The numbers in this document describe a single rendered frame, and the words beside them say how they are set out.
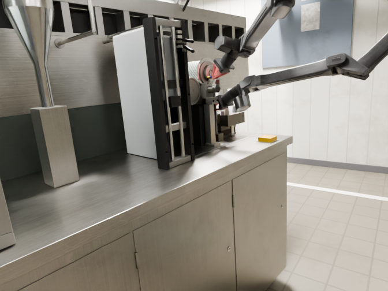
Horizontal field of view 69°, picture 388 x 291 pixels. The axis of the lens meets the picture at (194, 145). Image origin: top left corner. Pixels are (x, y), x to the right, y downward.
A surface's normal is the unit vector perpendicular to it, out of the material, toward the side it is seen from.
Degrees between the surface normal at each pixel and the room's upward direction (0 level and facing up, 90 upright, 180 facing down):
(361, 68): 67
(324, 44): 90
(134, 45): 90
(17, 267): 90
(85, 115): 90
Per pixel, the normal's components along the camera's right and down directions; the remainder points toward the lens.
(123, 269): 0.73, 0.11
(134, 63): -0.68, 0.22
